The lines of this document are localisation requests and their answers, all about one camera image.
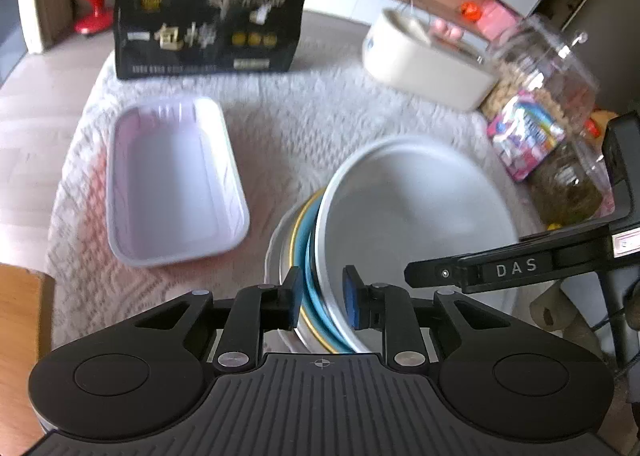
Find pink round toy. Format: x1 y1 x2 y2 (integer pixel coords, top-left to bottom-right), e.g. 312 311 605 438
430 18 464 42

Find clear jar with peanuts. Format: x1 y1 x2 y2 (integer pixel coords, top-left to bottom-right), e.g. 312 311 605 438
479 12 601 157

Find cream tissue box holder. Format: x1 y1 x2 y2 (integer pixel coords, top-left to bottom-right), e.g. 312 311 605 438
362 9 498 112

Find black gift bag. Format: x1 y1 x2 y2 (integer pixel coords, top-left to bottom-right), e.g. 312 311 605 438
114 0 305 80

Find clear jar with dried goods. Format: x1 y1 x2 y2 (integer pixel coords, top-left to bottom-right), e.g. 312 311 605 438
526 137 615 230

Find white rectangular tray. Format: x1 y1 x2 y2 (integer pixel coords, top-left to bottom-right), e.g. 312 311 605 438
105 96 250 268

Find white bottom plate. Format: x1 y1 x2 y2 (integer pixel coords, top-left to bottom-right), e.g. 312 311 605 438
264 204 326 353

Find pink marshmallow packet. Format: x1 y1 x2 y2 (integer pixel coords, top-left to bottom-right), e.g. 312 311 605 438
487 91 567 182

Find white round bowl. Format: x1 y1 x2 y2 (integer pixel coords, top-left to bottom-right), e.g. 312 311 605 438
310 135 518 353

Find wooden box corner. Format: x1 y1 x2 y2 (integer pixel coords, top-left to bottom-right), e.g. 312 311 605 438
0 265 54 455

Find white lace tablecloth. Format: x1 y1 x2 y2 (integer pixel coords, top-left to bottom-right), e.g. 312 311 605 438
46 38 540 346

